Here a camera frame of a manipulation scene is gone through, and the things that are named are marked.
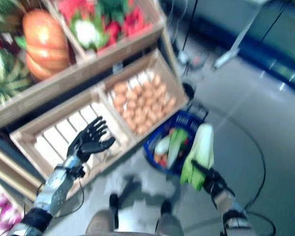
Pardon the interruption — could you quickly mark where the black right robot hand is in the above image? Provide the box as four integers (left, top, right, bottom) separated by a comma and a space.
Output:
191, 159, 231, 196

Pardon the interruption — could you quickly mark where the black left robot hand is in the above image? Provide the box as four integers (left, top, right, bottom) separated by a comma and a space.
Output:
66, 117, 116, 163

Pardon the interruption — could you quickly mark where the napa cabbage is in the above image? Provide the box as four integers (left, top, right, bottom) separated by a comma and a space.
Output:
154, 136, 173, 155
180, 123, 216, 191
166, 129, 189, 168

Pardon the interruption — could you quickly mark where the blue plastic shopping basket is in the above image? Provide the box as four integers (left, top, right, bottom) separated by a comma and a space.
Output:
143, 110, 209, 176

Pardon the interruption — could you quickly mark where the slatted wooden crate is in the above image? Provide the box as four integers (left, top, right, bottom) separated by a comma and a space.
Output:
9, 85, 138, 200
43, 0, 168, 64
98, 48, 190, 146

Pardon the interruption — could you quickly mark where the brown potato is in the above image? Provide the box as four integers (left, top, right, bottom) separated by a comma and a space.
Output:
114, 80, 128, 93
134, 122, 148, 135
165, 96, 177, 109
151, 73, 164, 87

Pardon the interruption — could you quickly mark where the silver right robot leg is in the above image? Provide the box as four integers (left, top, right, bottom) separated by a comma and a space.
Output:
157, 200, 185, 236

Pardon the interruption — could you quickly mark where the silver robot leg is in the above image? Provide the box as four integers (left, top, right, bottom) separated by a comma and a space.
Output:
86, 194, 118, 236
157, 200, 185, 236

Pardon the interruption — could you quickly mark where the wide wooden crate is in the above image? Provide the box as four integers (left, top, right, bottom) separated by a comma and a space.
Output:
0, 49, 106, 131

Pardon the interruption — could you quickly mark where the silver left robot leg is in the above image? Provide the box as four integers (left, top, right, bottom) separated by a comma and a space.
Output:
86, 194, 118, 236

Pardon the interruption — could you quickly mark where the tall wooden display shelf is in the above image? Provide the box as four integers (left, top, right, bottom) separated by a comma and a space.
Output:
0, 0, 190, 205

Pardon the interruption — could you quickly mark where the black round base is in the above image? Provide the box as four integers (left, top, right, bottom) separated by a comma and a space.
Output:
181, 83, 195, 99

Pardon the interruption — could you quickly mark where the green striped pumpkin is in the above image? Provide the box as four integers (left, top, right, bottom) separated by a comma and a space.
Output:
0, 46, 32, 109
0, 0, 27, 32

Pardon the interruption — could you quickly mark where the small orange pumpkin green stem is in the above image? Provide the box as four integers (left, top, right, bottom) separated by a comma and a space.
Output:
14, 9, 71, 82

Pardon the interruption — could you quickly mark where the white cauliflower with leaves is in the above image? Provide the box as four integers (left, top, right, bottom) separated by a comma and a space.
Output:
70, 13, 109, 51

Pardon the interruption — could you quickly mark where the purple white onion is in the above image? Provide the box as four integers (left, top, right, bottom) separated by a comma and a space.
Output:
0, 194, 23, 236

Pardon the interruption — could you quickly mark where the green broccoli head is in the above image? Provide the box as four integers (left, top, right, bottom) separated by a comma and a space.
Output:
97, 0, 131, 23

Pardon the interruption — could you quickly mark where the white desk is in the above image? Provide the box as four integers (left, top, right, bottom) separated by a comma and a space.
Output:
194, 0, 295, 69

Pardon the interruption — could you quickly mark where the black tripod stand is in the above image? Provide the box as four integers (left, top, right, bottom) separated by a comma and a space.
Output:
183, 0, 199, 50

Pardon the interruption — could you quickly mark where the black floor cable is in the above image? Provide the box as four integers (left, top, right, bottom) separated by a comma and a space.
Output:
206, 104, 266, 208

